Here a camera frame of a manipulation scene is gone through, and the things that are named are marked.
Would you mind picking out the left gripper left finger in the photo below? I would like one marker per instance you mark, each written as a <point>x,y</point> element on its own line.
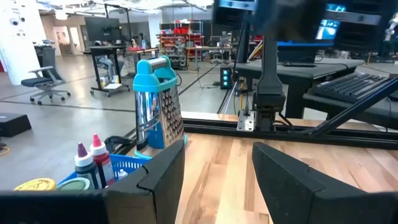
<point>155,193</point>

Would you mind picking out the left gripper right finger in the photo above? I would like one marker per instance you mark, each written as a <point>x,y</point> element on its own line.
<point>295,199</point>

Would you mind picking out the red icing bottle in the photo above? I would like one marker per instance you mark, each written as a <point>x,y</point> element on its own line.
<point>104,165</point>

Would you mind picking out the purple icing bottle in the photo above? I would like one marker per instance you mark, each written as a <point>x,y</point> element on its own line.
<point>87,171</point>

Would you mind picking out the green tin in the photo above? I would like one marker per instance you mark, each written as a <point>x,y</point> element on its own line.
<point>74,184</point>

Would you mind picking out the black seasoning can yellow lid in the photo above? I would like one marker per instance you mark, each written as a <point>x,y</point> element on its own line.
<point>35,185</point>

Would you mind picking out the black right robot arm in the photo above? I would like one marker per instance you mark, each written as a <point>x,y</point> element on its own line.
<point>270,87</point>

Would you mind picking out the blue plastic basket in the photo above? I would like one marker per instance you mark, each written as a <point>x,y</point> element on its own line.
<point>127,163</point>

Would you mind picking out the black keyboard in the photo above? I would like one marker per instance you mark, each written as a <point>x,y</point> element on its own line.
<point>351,87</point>

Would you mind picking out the black side desk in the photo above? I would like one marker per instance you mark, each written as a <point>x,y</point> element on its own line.
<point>298,71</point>

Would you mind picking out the black computer tower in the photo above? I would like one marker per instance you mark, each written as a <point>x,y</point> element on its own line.
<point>225,77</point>

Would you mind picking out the wooden background table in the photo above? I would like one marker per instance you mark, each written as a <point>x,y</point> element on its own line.
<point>146,50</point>

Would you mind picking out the black rolling desk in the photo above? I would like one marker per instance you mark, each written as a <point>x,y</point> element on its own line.
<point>102,51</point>

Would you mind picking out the shelf rack with red bins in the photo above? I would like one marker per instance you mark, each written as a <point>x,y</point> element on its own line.
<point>180,40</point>

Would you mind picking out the black floor box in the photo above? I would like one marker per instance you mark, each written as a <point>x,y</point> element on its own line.
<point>14,124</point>

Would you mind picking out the grey office chair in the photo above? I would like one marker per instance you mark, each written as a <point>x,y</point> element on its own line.
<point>46,77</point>

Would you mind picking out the black computer monitor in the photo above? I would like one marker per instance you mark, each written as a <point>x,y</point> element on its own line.
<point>102,29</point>

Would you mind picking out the white pillar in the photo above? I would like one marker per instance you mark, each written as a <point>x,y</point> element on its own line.
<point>18,40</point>

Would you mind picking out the black table frame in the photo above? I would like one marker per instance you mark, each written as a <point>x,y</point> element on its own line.
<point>217,127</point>

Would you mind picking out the silver metal bracket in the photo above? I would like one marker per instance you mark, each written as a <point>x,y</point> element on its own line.
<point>245,122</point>

